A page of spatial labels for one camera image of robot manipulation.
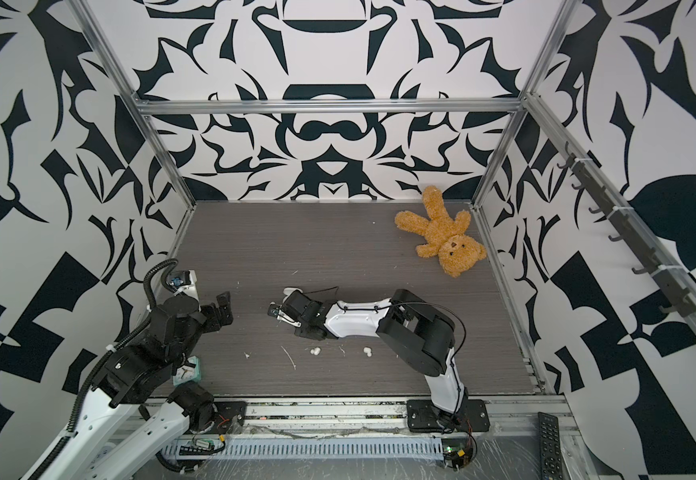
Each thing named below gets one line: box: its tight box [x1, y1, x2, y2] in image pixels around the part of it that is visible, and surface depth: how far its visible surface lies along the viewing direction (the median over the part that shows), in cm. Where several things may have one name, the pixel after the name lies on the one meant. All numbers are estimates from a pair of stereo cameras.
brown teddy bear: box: [395, 185, 487, 277], surface depth 104 cm
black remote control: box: [538, 411, 564, 480], surface depth 71 cm
